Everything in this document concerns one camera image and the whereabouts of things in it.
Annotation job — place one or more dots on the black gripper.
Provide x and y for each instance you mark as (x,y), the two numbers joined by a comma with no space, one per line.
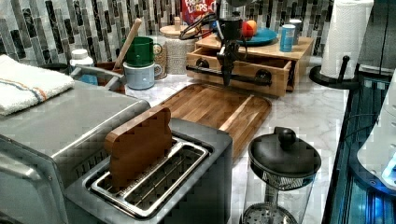
(229,32)

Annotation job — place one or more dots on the bamboo drawer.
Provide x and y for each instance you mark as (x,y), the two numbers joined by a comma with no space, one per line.
(266,75)

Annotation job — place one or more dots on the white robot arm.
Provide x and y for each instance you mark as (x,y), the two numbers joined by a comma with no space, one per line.
(372,160)

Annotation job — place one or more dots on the bamboo drawer cabinet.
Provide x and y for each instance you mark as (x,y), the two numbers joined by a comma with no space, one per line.
(300,53)

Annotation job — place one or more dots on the wooden cutting board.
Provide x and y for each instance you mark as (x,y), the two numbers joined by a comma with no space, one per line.
(238,114)

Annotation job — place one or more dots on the red apple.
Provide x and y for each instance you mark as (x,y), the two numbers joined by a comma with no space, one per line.
(244,30)

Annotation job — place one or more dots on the blue plate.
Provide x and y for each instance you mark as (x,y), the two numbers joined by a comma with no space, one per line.
(263,37)

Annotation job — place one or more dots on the orange fruit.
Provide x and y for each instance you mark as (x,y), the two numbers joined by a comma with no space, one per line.
(252,26)

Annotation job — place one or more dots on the jar with wooden lid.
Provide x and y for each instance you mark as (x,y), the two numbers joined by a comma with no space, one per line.
(176,49)

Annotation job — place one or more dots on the blue shaker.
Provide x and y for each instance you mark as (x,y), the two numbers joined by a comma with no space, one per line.
(287,37)

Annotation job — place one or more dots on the froot loops cereal box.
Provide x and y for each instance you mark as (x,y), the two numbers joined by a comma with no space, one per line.
(192,10)

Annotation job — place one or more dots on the dark grey shaker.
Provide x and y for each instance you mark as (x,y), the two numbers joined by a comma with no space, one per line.
(298,25)

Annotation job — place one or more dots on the green cup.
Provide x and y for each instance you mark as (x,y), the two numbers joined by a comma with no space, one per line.
(140,53)

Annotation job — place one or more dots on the black paper towel holder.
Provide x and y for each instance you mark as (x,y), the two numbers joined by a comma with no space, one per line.
(340,82)

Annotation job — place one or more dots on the light blue mug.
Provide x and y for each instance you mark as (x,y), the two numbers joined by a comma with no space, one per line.
(141,78)

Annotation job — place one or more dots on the wooden utensil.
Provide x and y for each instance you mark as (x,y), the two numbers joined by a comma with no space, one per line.
(127,43)

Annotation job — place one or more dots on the brown wooden utensil box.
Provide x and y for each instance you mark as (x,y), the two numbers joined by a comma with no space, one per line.
(110,77)

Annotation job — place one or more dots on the black two-slot toaster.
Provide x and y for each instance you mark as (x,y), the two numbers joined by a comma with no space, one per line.
(191,185)

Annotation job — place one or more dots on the wooden toast slice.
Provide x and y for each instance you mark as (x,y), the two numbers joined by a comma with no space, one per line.
(137,144)

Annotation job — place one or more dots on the paper towel roll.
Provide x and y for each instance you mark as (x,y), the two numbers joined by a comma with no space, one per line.
(347,29)

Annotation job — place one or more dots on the silver toaster oven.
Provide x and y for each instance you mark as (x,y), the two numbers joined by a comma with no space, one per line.
(48,147)

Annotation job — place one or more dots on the white striped towel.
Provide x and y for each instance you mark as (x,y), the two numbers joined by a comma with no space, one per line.
(22,85)

